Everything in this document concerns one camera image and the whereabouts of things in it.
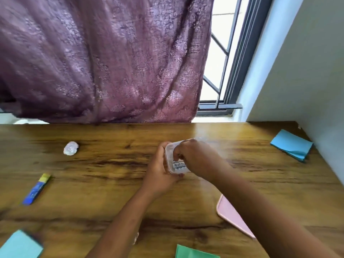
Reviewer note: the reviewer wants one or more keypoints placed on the person's right hand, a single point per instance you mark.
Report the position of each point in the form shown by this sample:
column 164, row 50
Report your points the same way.
column 204, row 161

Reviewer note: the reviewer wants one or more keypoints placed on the person's left hand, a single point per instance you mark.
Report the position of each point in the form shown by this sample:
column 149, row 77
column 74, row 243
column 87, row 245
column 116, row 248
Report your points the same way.
column 157, row 177

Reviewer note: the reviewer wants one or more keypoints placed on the clear plastic container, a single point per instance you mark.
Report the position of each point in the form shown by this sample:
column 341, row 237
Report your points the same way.
column 169, row 158

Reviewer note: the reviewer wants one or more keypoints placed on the small white stick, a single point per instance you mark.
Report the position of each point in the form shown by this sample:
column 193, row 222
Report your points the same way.
column 179, row 166

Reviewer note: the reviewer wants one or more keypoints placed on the pink plastic lid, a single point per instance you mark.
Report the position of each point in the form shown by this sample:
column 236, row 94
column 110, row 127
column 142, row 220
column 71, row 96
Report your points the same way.
column 233, row 216

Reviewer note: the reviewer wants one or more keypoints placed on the green sticky note pad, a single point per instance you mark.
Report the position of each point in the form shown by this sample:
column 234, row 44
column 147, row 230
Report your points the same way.
column 196, row 252

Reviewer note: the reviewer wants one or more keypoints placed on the light blue sticky note pad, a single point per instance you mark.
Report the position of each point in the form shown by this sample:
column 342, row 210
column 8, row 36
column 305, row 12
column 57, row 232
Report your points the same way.
column 291, row 145
column 18, row 245

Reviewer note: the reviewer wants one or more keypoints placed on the white paper ball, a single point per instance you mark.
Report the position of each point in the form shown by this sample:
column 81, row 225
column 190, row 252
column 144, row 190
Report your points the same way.
column 71, row 148

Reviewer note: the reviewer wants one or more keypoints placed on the blue glue stick yellow cap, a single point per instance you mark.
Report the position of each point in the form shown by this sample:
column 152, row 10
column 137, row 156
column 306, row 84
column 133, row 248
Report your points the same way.
column 36, row 189

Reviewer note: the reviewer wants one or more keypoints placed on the person's right forearm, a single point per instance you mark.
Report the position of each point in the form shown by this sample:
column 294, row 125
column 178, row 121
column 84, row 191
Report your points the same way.
column 274, row 220

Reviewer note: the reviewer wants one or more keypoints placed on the person's left forearm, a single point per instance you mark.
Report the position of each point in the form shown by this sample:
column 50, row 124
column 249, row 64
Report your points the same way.
column 121, row 228

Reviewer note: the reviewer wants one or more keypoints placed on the purple patterned curtain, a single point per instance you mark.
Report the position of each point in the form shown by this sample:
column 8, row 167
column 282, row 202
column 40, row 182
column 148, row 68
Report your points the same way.
column 94, row 56

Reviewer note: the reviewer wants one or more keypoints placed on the black window frame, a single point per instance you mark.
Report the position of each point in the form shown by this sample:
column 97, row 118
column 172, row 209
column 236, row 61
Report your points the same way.
column 247, row 51

